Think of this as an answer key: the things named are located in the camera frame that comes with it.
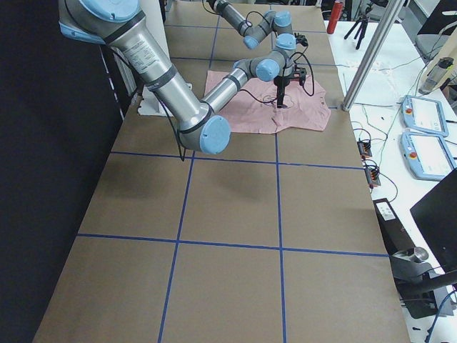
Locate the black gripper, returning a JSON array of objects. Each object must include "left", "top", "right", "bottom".
[
  {"left": 273, "top": 64, "right": 307, "bottom": 107},
  {"left": 293, "top": 32, "right": 308, "bottom": 46}
]

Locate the pink snoopy long-sleeve shirt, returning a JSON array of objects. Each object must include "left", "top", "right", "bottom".
[{"left": 218, "top": 76, "right": 331, "bottom": 134}]

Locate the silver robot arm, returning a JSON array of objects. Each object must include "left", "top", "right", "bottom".
[
  {"left": 59, "top": 1, "right": 308, "bottom": 154},
  {"left": 208, "top": 0, "right": 308, "bottom": 49}
]

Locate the red bottle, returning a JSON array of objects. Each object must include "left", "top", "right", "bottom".
[{"left": 326, "top": 0, "right": 344, "bottom": 34}]

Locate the upper orange connector board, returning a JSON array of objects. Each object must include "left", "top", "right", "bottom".
[{"left": 357, "top": 140, "right": 372, "bottom": 159}]

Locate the orange connector board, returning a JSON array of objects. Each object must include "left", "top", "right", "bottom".
[
  {"left": 357, "top": 140, "right": 372, "bottom": 159},
  {"left": 364, "top": 165, "right": 381, "bottom": 189}
]

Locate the lower orange connector board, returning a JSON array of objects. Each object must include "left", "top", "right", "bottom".
[{"left": 364, "top": 165, "right": 381, "bottom": 189}]

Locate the upper teach pendant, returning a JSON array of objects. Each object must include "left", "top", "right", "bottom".
[{"left": 401, "top": 95, "right": 449, "bottom": 137}]

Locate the teach pendant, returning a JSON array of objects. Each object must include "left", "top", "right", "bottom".
[
  {"left": 401, "top": 95, "right": 449, "bottom": 137},
  {"left": 400, "top": 131, "right": 456, "bottom": 182}
]

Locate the lower teach pendant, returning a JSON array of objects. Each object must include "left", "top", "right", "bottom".
[{"left": 400, "top": 131, "right": 456, "bottom": 182}]

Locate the black box with label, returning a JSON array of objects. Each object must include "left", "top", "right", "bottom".
[{"left": 373, "top": 198, "right": 413, "bottom": 255}]

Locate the black monitor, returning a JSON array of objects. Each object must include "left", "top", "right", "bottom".
[{"left": 410, "top": 171, "right": 456, "bottom": 272}]

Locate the black camera tripod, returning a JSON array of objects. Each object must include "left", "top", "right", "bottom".
[{"left": 343, "top": 4, "right": 372, "bottom": 50}]

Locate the aluminium frame post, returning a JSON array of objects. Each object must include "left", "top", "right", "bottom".
[{"left": 342, "top": 0, "right": 405, "bottom": 111}]

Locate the black clamp mount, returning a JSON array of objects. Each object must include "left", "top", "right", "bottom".
[{"left": 389, "top": 247, "right": 456, "bottom": 319}]

